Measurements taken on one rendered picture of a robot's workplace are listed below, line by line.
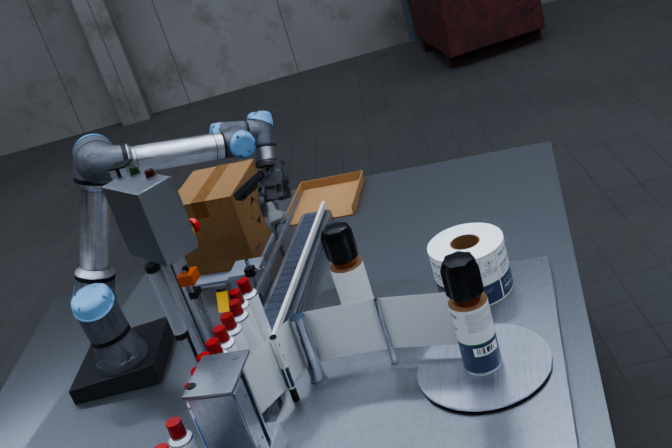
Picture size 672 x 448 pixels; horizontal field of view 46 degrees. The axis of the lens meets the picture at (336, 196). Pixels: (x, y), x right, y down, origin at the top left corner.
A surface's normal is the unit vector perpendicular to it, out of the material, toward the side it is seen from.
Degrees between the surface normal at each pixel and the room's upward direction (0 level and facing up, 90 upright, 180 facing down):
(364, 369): 0
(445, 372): 0
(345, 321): 90
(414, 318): 90
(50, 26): 90
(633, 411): 0
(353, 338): 90
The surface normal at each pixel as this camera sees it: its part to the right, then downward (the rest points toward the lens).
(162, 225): 0.69, 0.11
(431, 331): -0.25, 0.46
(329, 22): 0.02, 0.40
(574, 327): -0.27, -0.88
